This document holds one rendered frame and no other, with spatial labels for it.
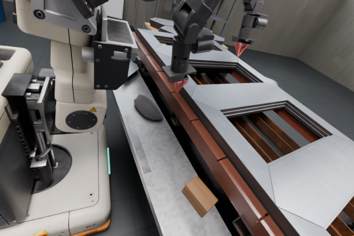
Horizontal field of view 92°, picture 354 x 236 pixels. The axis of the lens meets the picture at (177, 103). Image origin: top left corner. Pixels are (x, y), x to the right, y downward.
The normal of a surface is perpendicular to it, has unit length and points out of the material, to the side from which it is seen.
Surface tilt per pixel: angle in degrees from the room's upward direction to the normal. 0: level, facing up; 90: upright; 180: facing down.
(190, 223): 0
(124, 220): 0
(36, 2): 90
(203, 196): 0
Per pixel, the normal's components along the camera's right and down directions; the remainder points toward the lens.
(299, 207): 0.29, -0.75
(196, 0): -0.69, -0.10
